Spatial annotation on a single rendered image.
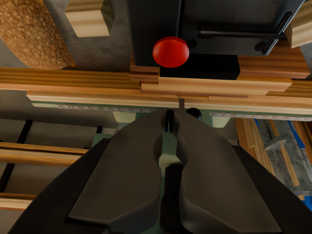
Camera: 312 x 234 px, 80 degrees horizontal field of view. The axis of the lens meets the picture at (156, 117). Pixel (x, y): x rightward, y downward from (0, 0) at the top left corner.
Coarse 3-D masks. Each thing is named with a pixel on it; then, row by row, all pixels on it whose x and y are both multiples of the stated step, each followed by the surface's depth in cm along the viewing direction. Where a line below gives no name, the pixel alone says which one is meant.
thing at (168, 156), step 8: (208, 112) 27; (208, 120) 26; (168, 128) 26; (168, 136) 25; (168, 144) 24; (176, 144) 24; (168, 152) 24; (160, 160) 26; (168, 160) 26; (176, 160) 26
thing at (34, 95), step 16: (32, 96) 36; (48, 96) 36; (64, 96) 35; (80, 96) 35; (96, 96) 35; (112, 96) 35; (128, 96) 35; (272, 112) 36; (288, 112) 35; (304, 112) 35
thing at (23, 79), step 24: (0, 72) 36; (24, 72) 36; (48, 72) 36; (72, 72) 36; (96, 72) 36; (120, 72) 36; (144, 96) 35; (168, 96) 35; (264, 96) 33; (288, 96) 33
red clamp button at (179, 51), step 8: (160, 40) 15; (168, 40) 14; (176, 40) 14; (160, 48) 15; (168, 48) 15; (176, 48) 15; (184, 48) 15; (160, 56) 15; (168, 56) 15; (176, 56) 15; (184, 56) 15; (160, 64) 16; (168, 64) 16; (176, 64) 16
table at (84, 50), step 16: (48, 0) 24; (64, 0) 24; (112, 0) 24; (64, 16) 26; (64, 32) 29; (112, 32) 28; (128, 32) 28; (80, 48) 31; (96, 48) 31; (112, 48) 31; (128, 48) 31; (304, 48) 29; (80, 64) 34; (96, 64) 34; (112, 64) 34; (128, 64) 34
